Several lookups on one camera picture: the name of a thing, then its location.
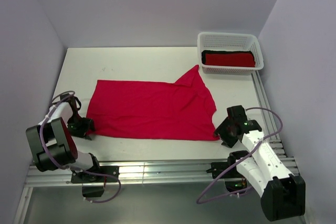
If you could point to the aluminium table frame rail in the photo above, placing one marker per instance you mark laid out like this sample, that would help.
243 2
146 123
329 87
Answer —
157 172

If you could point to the white plastic basket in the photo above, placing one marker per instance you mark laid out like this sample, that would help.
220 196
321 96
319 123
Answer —
229 53

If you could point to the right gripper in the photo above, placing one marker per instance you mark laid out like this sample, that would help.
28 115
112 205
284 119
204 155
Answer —
228 141

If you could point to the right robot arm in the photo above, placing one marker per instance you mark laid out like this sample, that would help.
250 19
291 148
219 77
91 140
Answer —
282 194

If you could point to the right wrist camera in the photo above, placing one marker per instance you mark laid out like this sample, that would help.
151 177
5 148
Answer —
237 115

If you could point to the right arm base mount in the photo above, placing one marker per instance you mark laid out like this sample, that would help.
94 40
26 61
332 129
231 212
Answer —
218 167

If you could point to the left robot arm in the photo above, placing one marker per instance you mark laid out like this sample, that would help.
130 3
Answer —
52 140

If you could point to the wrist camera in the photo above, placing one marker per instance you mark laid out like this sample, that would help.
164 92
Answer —
74 102
237 115

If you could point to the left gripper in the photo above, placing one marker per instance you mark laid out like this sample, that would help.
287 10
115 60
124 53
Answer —
88 124

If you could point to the red t-shirt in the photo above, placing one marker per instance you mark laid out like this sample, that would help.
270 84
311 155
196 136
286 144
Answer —
228 59
182 110

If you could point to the rolled red t-shirt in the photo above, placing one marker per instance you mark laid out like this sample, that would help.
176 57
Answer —
228 59

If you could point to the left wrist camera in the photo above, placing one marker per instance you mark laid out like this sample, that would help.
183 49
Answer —
74 102

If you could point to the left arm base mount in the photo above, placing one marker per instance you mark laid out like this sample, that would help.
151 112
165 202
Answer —
94 175

